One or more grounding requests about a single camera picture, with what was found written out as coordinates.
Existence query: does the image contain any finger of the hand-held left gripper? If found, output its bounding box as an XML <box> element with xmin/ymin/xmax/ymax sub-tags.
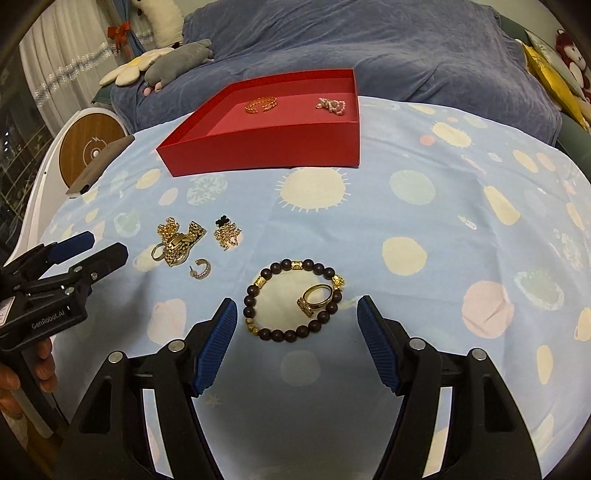
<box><xmin>18</xmin><ymin>243</ymin><xmax>130</xmax><ymax>305</ymax></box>
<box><xmin>4</xmin><ymin>232</ymin><xmax>96</xmax><ymax>278</ymax></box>

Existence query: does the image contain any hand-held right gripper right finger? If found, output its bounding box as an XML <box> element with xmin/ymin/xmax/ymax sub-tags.
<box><xmin>356</xmin><ymin>295</ymin><xmax>541</xmax><ymax>480</ymax></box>

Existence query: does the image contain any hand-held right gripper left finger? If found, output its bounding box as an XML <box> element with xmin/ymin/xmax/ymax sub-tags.
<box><xmin>55</xmin><ymin>298</ymin><xmax>238</xmax><ymax>480</ymax></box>

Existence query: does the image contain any dark wooden bead bracelet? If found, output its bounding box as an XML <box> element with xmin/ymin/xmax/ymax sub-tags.
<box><xmin>244</xmin><ymin>260</ymin><xmax>347</xmax><ymax>343</ymax></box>

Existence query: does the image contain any gold crown ring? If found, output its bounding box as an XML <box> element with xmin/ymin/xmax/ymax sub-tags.
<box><xmin>297</xmin><ymin>285</ymin><xmax>335</xmax><ymax>318</ymax></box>

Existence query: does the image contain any gold wrist watch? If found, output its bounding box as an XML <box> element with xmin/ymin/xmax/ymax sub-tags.
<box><xmin>164</xmin><ymin>222</ymin><xmax>206</xmax><ymax>268</ymax></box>

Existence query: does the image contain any red cardboard box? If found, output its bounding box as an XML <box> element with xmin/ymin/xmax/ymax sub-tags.
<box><xmin>156</xmin><ymin>68</ymin><xmax>361</xmax><ymax>178</ymax></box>

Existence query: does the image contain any person's left hand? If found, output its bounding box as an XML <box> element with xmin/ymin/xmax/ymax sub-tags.
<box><xmin>0</xmin><ymin>339</ymin><xmax>58</xmax><ymax>416</ymax></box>

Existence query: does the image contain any grey brown pouch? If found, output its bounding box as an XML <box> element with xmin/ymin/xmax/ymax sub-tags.
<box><xmin>66</xmin><ymin>135</ymin><xmax>136</xmax><ymax>199</ymax></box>

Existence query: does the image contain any silver tinsel garland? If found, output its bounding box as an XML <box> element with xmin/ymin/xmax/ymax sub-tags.
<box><xmin>32</xmin><ymin>32</ymin><xmax>155</xmax><ymax>104</ymax></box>

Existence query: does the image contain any flower shaped pillow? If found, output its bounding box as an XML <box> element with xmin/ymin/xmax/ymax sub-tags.
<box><xmin>99</xmin><ymin>48</ymin><xmax>178</xmax><ymax>88</ymax></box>

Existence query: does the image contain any white curtain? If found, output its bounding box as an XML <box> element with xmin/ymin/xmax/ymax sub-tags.
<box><xmin>18</xmin><ymin>0</ymin><xmax>139</xmax><ymax>125</ymax></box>

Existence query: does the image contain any grey plush toy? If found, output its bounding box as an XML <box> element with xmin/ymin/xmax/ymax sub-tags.
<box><xmin>144</xmin><ymin>38</ymin><xmax>215</xmax><ymax>95</ymax></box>

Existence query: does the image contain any red bow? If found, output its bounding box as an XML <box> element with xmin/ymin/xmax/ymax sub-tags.
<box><xmin>107</xmin><ymin>24</ymin><xmax>130</xmax><ymax>54</ymax></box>

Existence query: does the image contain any blue curtain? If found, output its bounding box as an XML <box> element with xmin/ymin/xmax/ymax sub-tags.
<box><xmin>122</xmin><ymin>0</ymin><xmax>155</xmax><ymax>63</ymax></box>

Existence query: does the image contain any gold bangle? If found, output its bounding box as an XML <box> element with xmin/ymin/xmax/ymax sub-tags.
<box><xmin>245</xmin><ymin>96</ymin><xmax>279</xmax><ymax>115</ymax></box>

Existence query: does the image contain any white plush toy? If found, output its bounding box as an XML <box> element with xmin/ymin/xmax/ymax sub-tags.
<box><xmin>129</xmin><ymin>0</ymin><xmax>185</xmax><ymax>49</ymax></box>

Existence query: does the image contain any green sofa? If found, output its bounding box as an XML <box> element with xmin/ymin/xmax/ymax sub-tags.
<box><xmin>501</xmin><ymin>14</ymin><xmax>591</xmax><ymax>171</ymax></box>

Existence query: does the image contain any blue velvet sofa blanket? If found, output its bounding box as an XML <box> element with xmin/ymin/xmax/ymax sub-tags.
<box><xmin>108</xmin><ymin>0</ymin><xmax>564</xmax><ymax>144</ymax></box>

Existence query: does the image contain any yellow pillow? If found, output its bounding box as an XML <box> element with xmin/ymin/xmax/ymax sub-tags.
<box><xmin>522</xmin><ymin>41</ymin><xmax>591</xmax><ymax>130</ymax></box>

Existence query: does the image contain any grey patterned cushion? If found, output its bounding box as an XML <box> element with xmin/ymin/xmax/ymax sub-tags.
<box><xmin>526</xmin><ymin>31</ymin><xmax>583</xmax><ymax>95</ymax></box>

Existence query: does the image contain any red monkey plush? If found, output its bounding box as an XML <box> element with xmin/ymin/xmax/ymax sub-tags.
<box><xmin>554</xmin><ymin>28</ymin><xmax>591</xmax><ymax>104</ymax></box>

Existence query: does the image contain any pearl bracelet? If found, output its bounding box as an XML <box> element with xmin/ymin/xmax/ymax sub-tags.
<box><xmin>316</xmin><ymin>97</ymin><xmax>347</xmax><ymax>116</ymax></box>

